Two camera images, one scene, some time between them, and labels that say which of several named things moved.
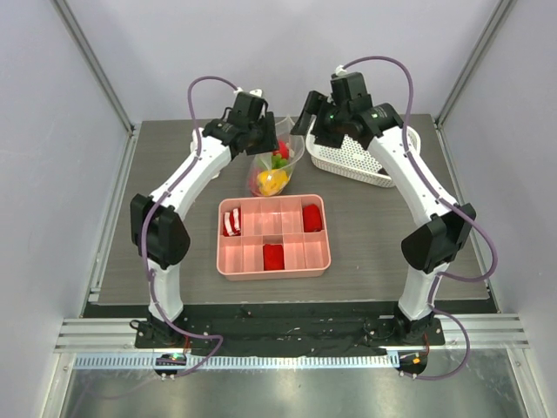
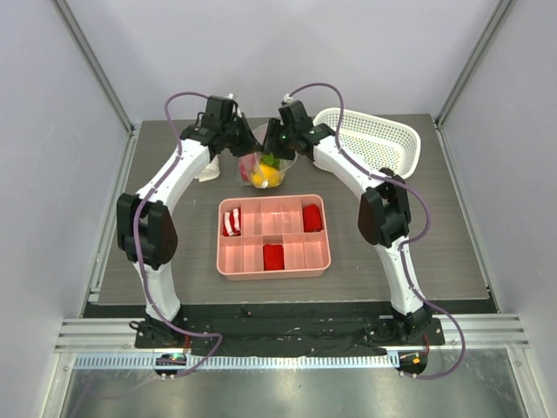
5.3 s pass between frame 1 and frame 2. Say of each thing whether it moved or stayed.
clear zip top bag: moved
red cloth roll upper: stayed
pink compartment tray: stayed
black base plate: stayed
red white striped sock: stayed
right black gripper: moved
